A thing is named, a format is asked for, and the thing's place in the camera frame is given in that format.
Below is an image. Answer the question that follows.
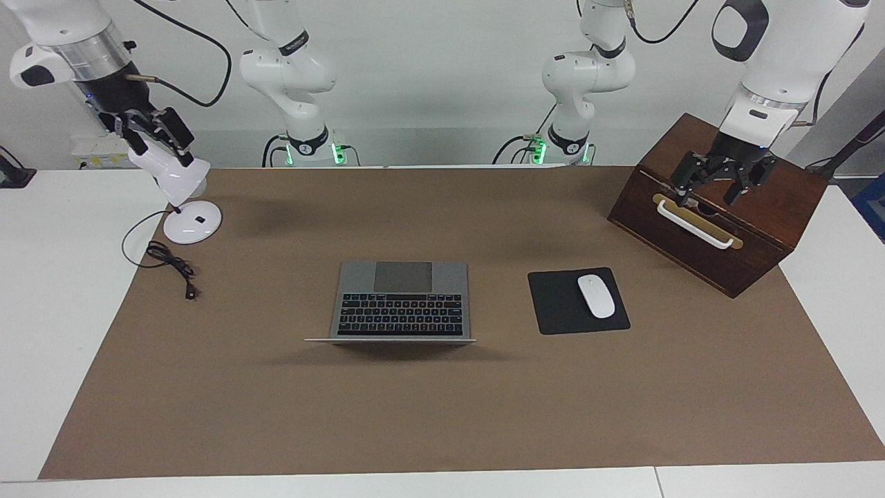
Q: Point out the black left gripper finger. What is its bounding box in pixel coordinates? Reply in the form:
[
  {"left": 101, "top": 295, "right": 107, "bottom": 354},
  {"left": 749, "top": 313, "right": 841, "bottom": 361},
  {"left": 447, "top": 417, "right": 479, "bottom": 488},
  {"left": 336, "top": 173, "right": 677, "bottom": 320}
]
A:
[
  {"left": 723, "top": 163, "right": 776, "bottom": 207},
  {"left": 669, "top": 152, "right": 713, "bottom": 208}
]

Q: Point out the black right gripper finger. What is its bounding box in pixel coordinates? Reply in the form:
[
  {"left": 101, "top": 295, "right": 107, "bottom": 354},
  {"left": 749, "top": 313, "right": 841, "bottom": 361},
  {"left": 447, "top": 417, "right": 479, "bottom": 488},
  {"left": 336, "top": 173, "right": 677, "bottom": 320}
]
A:
[
  {"left": 152, "top": 107, "right": 196, "bottom": 167},
  {"left": 104, "top": 114, "right": 148, "bottom": 156}
]

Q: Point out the silver laptop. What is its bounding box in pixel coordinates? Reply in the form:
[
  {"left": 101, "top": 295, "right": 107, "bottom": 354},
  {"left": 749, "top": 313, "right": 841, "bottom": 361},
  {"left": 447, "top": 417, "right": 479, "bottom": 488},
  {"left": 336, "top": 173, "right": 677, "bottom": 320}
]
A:
[{"left": 304, "top": 261, "right": 478, "bottom": 344}]

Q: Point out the white power strip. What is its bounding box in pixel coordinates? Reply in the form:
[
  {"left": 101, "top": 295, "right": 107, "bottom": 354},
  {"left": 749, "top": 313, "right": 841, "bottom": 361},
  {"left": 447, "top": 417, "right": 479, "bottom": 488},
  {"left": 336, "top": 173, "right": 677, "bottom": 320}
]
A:
[{"left": 73, "top": 135, "right": 132, "bottom": 169}]

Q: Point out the dark brown wooden box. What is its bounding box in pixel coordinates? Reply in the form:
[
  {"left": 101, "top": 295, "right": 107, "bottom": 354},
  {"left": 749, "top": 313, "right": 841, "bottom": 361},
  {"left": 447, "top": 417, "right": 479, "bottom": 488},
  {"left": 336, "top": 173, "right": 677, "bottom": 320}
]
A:
[{"left": 607, "top": 113, "right": 828, "bottom": 299}]

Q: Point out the white desk lamp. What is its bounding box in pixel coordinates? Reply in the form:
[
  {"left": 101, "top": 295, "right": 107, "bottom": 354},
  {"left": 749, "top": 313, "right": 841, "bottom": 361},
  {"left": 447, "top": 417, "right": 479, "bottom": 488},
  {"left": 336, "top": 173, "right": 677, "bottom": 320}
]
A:
[{"left": 128, "top": 142, "right": 223, "bottom": 245}]

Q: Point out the black stand pole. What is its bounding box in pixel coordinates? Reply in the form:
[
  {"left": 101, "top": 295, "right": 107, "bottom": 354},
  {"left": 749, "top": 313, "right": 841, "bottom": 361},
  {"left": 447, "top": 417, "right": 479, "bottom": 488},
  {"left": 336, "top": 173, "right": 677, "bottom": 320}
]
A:
[{"left": 805, "top": 109, "right": 885, "bottom": 182}]

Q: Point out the blue object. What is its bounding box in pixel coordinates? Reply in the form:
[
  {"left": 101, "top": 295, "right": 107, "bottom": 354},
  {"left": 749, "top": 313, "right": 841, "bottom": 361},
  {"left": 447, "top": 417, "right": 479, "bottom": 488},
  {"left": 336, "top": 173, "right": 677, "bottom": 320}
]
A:
[{"left": 852, "top": 173, "right": 885, "bottom": 244}]

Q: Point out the white computer mouse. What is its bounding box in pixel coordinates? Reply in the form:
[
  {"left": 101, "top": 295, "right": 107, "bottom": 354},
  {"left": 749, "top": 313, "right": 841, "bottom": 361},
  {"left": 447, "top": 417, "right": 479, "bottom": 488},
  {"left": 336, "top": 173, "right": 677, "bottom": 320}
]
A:
[{"left": 577, "top": 275, "right": 616, "bottom": 320}]

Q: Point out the black mouse pad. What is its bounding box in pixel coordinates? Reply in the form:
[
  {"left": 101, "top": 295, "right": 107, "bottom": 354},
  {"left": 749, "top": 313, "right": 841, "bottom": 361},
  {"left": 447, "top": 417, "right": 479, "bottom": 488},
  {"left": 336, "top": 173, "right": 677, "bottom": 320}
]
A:
[{"left": 528, "top": 267, "right": 631, "bottom": 335}]

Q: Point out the brown table mat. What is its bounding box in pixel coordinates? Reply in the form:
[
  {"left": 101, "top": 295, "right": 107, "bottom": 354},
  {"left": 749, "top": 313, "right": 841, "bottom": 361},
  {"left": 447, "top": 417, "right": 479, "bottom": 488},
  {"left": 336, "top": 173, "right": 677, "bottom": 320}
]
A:
[{"left": 38, "top": 166, "right": 885, "bottom": 480}]

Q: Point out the white box handle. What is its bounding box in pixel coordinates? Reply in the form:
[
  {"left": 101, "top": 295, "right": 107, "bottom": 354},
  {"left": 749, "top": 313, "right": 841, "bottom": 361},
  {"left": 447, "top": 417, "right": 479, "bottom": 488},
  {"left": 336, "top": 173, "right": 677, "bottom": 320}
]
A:
[{"left": 655, "top": 199, "right": 735, "bottom": 250}]

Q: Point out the black right arm base cable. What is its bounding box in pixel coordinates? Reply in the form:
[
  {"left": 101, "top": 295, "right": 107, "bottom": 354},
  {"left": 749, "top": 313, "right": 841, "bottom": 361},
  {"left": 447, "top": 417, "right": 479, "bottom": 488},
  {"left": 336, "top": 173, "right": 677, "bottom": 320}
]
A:
[{"left": 261, "top": 133, "right": 291, "bottom": 167}]

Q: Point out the black arm base cable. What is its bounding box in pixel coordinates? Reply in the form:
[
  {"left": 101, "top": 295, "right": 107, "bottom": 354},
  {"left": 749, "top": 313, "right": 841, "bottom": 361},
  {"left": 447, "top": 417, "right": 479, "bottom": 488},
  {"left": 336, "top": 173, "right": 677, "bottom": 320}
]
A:
[
  {"left": 261, "top": 133, "right": 291, "bottom": 167},
  {"left": 492, "top": 104, "right": 557, "bottom": 165}
]

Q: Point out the black clamp mount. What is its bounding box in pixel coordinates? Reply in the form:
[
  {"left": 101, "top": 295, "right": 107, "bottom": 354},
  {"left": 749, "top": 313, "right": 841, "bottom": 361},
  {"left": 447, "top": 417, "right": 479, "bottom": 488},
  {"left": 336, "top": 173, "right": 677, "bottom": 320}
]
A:
[{"left": 0, "top": 147, "right": 37, "bottom": 189}]

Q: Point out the black lamp power cable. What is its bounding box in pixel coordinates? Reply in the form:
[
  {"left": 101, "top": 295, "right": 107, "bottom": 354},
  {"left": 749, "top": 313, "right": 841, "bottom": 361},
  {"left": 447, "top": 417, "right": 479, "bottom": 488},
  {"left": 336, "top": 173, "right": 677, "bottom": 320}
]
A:
[{"left": 122, "top": 210, "right": 200, "bottom": 301}]

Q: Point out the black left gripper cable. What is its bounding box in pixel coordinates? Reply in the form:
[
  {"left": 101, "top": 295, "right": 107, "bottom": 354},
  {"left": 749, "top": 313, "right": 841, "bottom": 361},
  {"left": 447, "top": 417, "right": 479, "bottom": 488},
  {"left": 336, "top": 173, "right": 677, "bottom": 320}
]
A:
[{"left": 577, "top": 0, "right": 868, "bottom": 129}]

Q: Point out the black left arm base cable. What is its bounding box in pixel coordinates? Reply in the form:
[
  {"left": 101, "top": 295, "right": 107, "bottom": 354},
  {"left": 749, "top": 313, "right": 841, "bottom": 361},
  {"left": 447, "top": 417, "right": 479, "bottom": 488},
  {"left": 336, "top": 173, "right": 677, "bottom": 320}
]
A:
[{"left": 492, "top": 104, "right": 557, "bottom": 165}]

